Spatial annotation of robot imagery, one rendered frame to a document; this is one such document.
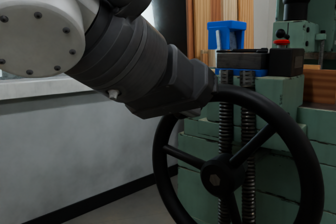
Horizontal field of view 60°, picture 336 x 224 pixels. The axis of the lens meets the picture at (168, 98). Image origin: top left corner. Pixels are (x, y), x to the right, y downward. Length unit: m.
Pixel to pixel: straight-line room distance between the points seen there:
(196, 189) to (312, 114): 0.33
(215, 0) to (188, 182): 1.89
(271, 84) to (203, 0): 1.82
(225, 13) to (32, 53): 2.34
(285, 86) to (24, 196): 1.54
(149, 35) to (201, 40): 1.95
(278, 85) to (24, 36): 0.39
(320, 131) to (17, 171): 1.48
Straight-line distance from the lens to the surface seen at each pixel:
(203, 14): 2.26
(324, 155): 0.61
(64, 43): 0.21
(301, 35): 0.71
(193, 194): 0.77
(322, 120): 0.59
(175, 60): 0.31
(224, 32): 1.58
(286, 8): 0.75
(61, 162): 1.82
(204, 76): 0.33
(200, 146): 0.71
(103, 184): 2.03
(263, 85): 0.51
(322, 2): 0.85
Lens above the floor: 1.00
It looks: 9 degrees down
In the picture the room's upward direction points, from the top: straight up
